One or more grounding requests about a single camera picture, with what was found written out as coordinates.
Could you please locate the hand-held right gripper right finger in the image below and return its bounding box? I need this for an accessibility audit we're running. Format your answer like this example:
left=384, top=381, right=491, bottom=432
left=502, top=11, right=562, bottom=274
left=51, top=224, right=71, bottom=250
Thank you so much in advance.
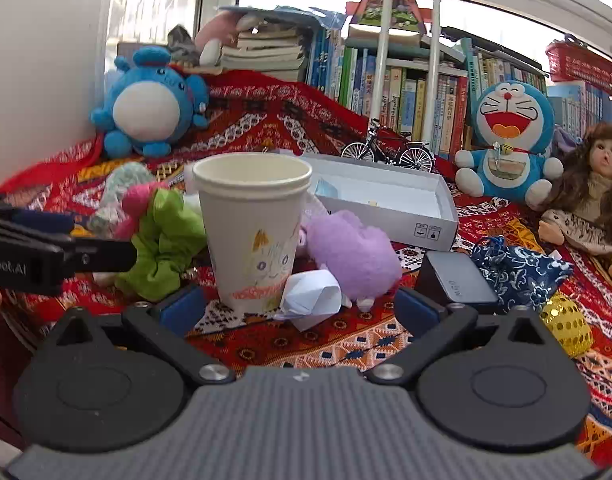
left=366, top=287, right=561, bottom=388

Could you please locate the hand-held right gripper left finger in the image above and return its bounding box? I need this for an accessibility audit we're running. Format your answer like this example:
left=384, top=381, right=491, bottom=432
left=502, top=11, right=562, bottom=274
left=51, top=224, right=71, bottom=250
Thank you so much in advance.
left=46, top=285, right=237, bottom=387

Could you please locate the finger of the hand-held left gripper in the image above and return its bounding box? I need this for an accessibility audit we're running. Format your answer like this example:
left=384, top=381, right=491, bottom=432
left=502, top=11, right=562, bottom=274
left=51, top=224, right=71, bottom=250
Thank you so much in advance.
left=61, top=237, right=138, bottom=277
left=6, top=208, right=78, bottom=237

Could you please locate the pink scrunchie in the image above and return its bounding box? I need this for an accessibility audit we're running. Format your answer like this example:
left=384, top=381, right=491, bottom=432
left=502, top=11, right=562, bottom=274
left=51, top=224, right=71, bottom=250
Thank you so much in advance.
left=120, top=182, right=173, bottom=241

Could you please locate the green fabric scrunchie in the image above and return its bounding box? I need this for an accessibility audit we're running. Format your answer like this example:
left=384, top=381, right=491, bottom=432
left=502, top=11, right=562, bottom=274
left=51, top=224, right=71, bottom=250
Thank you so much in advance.
left=115, top=187, right=207, bottom=304

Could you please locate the purple plush toy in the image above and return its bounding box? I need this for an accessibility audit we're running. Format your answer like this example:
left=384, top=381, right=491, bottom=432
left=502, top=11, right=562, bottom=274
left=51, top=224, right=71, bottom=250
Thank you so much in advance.
left=296, top=209, right=403, bottom=312

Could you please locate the blue floral fabric pouch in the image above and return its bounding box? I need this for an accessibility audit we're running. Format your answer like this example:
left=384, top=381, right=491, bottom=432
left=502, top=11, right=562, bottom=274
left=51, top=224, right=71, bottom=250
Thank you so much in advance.
left=470, top=236, right=575, bottom=315

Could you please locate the white cardboard box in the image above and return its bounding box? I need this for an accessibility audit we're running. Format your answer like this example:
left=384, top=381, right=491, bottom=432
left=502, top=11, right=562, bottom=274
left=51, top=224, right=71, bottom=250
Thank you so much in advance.
left=281, top=152, right=459, bottom=252

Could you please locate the black rectangular box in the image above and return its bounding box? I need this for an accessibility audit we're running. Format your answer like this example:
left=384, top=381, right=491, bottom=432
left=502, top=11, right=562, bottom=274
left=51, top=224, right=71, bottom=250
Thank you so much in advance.
left=415, top=250, right=501, bottom=315

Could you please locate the striped pale green scrunchie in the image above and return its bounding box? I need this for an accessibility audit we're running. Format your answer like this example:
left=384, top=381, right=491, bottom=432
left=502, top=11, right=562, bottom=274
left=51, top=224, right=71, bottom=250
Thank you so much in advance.
left=88, top=161, right=155, bottom=239

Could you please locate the white paper cup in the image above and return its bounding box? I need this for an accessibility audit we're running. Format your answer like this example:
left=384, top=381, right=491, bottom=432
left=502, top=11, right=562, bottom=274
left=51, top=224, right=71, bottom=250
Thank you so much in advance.
left=192, top=152, right=313, bottom=314

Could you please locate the crumpled white paper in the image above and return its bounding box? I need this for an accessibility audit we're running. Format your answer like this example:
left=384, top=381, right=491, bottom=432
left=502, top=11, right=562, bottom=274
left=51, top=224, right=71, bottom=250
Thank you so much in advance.
left=277, top=269, right=355, bottom=332

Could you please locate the gold sequin ball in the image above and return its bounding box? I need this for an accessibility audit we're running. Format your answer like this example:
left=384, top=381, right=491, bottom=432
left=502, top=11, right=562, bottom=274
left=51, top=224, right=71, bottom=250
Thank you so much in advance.
left=538, top=292, right=594, bottom=359

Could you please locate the round blue plush toy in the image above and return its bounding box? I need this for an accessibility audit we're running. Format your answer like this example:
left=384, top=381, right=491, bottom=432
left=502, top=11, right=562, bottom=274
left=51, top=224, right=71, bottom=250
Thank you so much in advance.
left=89, top=46, right=211, bottom=159

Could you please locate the metal model bicycle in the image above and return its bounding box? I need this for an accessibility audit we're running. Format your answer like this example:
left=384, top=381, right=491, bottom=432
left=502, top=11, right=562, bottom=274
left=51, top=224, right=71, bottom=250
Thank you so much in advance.
left=340, top=117, right=437, bottom=174

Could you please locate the red patterned blanket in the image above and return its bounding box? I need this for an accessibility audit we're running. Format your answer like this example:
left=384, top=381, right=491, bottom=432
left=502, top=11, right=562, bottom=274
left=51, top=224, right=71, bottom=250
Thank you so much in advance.
left=0, top=70, right=612, bottom=467

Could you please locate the blue robot cat plush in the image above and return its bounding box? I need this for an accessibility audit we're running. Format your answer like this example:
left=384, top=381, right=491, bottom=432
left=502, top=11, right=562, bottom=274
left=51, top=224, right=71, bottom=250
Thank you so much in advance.
left=453, top=80, right=565, bottom=212

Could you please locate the row of upright books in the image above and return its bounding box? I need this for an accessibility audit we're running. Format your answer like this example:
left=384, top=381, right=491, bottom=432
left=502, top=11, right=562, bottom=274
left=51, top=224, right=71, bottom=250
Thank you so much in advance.
left=305, top=27, right=612, bottom=162

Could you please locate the brown-haired doll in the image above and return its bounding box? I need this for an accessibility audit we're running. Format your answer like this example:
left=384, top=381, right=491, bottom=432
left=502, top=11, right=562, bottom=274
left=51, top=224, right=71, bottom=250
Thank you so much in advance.
left=537, top=122, right=612, bottom=289

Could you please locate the grey plush toy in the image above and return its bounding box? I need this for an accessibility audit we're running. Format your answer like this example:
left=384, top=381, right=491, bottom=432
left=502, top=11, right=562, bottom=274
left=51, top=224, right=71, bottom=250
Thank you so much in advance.
left=166, top=24, right=203, bottom=68

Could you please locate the lilac plush toy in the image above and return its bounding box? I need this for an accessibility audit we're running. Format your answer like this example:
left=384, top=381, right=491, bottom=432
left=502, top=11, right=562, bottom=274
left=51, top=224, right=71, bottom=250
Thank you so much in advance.
left=552, top=124, right=582, bottom=157

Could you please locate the pink rabbit plush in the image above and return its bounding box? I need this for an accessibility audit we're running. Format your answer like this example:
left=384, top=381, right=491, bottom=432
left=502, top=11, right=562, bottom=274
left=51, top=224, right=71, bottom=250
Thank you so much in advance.
left=193, top=11, right=261, bottom=67

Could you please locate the stack of lying books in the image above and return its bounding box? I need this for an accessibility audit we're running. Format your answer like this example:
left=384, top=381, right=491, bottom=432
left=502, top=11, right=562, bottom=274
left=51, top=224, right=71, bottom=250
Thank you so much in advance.
left=217, top=22, right=307, bottom=84

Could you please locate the red plastic basket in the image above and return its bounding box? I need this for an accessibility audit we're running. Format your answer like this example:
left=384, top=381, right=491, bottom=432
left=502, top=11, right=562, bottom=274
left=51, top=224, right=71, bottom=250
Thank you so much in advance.
left=544, top=39, right=612, bottom=95

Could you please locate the blue plastic sheet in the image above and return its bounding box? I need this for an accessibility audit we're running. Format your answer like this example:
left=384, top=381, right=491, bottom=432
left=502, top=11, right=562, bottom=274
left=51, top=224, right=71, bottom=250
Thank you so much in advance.
left=217, top=4, right=347, bottom=31

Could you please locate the white pipe frame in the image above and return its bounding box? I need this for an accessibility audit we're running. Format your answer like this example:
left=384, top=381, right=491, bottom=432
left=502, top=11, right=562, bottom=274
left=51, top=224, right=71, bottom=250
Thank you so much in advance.
left=367, top=0, right=445, bottom=144

